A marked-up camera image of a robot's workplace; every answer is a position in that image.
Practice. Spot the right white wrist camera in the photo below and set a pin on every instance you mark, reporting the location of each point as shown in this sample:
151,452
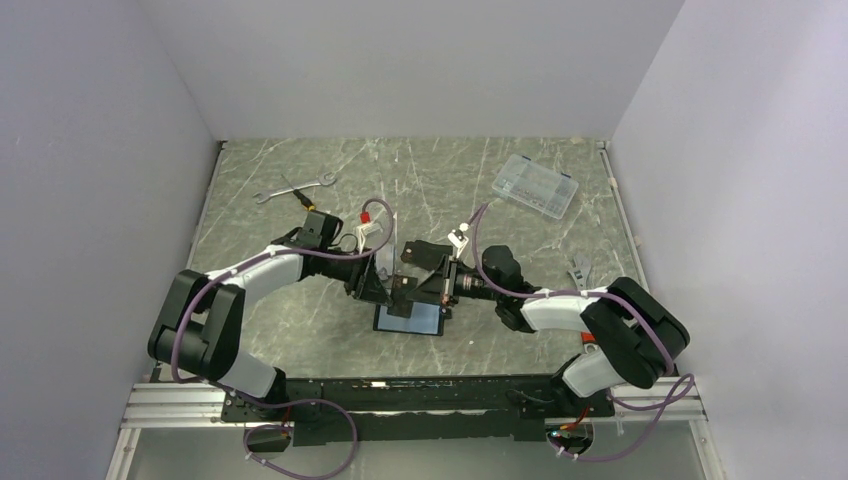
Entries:
459,240

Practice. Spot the black yellow screwdriver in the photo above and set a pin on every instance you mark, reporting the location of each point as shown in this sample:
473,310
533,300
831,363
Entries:
297,191

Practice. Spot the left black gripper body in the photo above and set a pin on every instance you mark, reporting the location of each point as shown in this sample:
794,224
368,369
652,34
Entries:
347,270

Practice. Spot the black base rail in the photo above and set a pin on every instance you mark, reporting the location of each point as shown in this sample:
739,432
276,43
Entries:
519,407

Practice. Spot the black leather card holder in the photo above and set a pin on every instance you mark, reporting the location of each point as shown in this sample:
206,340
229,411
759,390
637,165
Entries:
409,317

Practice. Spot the aluminium frame rail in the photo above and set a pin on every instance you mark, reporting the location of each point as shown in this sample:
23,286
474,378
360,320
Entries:
172,405

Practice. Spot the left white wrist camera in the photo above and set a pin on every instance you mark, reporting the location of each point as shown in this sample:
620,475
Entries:
365,229

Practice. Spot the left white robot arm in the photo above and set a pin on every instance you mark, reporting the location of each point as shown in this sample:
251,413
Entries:
198,329

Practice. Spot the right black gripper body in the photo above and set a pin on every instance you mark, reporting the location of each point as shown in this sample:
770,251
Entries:
467,284

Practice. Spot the clear plastic organizer box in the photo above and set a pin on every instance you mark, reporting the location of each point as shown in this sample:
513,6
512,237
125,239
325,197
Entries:
535,186

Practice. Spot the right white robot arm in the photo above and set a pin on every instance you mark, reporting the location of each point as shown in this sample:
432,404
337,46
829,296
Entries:
637,339

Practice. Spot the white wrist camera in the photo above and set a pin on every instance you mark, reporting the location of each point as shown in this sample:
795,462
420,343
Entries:
365,229
459,240

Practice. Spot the silver open-end wrench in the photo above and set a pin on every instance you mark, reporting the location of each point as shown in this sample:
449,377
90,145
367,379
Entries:
325,180

